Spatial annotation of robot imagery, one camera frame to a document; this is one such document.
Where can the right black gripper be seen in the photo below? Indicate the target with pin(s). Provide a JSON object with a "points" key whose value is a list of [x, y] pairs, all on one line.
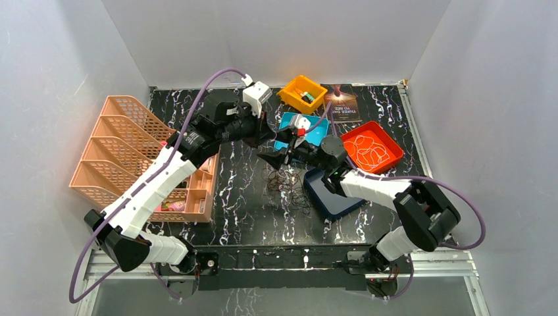
{"points": [[275, 160]]}

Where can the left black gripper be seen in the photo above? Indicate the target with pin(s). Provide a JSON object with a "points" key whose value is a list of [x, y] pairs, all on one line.
{"points": [[257, 129]]}

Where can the cyan square tray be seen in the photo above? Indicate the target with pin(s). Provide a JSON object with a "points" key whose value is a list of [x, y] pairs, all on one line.
{"points": [[317, 128]]}

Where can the orange square tray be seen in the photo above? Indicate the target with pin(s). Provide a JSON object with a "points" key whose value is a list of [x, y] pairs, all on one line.
{"points": [[371, 148]]}

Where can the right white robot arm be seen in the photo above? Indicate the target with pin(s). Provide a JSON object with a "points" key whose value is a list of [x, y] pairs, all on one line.
{"points": [[424, 211]]}

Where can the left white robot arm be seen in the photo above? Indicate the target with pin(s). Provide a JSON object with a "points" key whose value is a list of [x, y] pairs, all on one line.
{"points": [[118, 228]]}

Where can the yellow plastic bin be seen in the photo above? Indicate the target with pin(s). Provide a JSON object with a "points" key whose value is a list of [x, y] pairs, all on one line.
{"points": [[288, 95]]}

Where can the navy square tray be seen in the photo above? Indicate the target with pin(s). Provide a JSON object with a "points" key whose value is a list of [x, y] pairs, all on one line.
{"points": [[329, 205]]}

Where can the dark paperback book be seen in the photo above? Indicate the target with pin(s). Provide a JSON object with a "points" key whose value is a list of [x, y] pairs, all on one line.
{"points": [[344, 106]]}

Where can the peach compartment organizer tray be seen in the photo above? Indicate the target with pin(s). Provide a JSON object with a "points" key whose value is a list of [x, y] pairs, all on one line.
{"points": [[197, 190]]}

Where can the pink eraser pack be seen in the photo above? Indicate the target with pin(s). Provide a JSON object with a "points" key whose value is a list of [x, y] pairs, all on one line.
{"points": [[172, 206]]}

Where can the peach mesh file rack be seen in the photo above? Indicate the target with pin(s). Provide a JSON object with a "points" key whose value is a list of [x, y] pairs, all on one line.
{"points": [[126, 139]]}

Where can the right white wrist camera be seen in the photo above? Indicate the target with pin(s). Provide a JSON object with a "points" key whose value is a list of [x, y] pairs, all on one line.
{"points": [[299, 125]]}

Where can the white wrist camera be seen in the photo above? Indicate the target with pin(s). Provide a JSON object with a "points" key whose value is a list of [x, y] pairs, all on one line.
{"points": [[299, 125], [255, 94]]}

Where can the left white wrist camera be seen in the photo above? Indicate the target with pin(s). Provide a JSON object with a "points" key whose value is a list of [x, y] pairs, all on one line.
{"points": [[255, 94]]}

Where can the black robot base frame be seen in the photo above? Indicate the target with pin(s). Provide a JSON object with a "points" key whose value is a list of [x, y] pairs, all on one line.
{"points": [[273, 267]]}

